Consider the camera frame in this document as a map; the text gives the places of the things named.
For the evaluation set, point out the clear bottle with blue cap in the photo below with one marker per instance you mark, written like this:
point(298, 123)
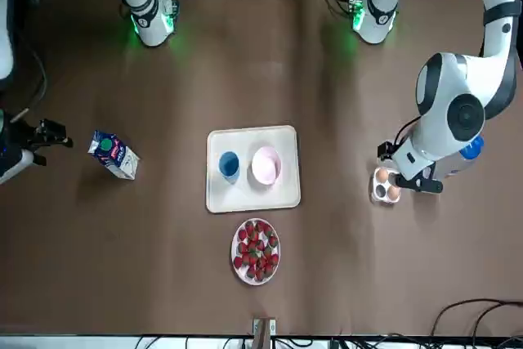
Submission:
point(472, 148)

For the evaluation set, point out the brown egg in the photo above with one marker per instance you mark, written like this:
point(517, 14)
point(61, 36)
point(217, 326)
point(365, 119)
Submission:
point(383, 176)
point(393, 192)

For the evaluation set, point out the aluminium frame post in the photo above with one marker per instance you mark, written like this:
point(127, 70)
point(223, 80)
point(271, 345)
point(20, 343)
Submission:
point(263, 332)

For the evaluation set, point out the blue white milk carton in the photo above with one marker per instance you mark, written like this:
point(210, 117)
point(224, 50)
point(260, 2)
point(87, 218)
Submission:
point(116, 157)

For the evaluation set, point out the blue plastic cup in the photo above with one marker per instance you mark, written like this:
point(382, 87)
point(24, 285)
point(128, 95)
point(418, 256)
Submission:
point(229, 165)

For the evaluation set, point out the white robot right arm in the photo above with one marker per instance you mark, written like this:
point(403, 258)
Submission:
point(151, 26)

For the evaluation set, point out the white rectangular tray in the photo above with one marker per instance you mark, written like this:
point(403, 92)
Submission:
point(253, 198)

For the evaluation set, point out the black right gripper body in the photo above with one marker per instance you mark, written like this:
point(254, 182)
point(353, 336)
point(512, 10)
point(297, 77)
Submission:
point(26, 140)

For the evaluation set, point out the pink plastic bowl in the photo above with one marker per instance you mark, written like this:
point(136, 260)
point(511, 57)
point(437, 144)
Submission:
point(265, 165)

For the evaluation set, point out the white round plate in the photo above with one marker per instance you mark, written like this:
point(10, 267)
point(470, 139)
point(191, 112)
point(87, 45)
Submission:
point(242, 273)

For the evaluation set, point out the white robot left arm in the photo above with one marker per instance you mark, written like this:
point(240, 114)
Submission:
point(461, 79)

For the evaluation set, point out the clear plastic egg carton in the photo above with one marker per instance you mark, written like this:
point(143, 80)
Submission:
point(378, 198)

